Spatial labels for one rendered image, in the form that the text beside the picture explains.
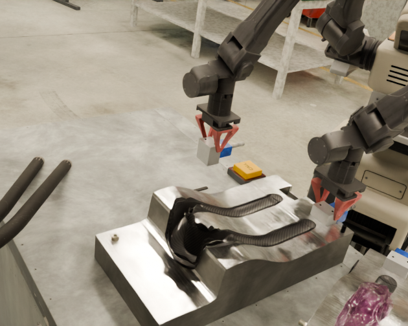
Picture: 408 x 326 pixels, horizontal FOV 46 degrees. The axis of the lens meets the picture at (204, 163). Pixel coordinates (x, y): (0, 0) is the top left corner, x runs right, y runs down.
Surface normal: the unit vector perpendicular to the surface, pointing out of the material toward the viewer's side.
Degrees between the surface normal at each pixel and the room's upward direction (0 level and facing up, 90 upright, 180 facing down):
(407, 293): 0
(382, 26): 90
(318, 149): 90
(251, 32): 75
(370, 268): 0
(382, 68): 98
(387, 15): 90
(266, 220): 3
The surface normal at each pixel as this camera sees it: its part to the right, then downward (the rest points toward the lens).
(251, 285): 0.57, 0.48
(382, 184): -0.56, 0.47
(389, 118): -0.76, 0.03
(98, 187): 0.15, -0.86
